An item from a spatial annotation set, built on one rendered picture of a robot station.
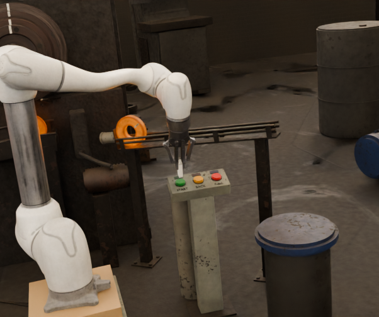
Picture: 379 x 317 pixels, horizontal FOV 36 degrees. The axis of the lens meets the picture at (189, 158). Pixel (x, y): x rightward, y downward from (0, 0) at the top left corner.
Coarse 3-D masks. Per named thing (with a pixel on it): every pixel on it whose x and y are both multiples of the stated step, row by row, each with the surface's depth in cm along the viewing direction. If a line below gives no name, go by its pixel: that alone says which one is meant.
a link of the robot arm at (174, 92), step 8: (176, 72) 211; (168, 80) 208; (176, 80) 207; (184, 80) 208; (160, 88) 214; (168, 88) 208; (176, 88) 207; (184, 88) 208; (160, 96) 215; (168, 96) 209; (176, 96) 208; (184, 96) 209; (168, 104) 211; (176, 104) 210; (184, 104) 211; (168, 112) 214; (176, 112) 212; (184, 112) 213
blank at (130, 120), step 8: (120, 120) 283; (128, 120) 281; (136, 120) 280; (120, 128) 285; (136, 128) 281; (144, 128) 281; (120, 136) 286; (128, 136) 286; (128, 144) 286; (136, 144) 284
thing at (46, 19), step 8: (0, 8) 272; (16, 8) 273; (24, 8) 274; (32, 8) 275; (40, 16) 276; (48, 16) 277; (48, 24) 278; (56, 32) 280; (64, 40) 282; (64, 48) 283; (64, 56) 284; (40, 96) 287
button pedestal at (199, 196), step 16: (192, 176) 242; (208, 176) 242; (224, 176) 241; (176, 192) 234; (192, 192) 235; (208, 192) 237; (224, 192) 239; (192, 208) 239; (208, 208) 240; (192, 224) 241; (208, 224) 242; (192, 240) 247; (208, 240) 244; (208, 256) 246; (208, 272) 248; (208, 288) 250; (192, 304) 261; (208, 304) 253; (224, 304) 259
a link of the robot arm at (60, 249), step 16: (48, 224) 194; (64, 224) 193; (48, 240) 189; (64, 240) 190; (80, 240) 193; (48, 256) 190; (64, 256) 190; (80, 256) 193; (48, 272) 192; (64, 272) 191; (80, 272) 193; (64, 288) 193; (80, 288) 195
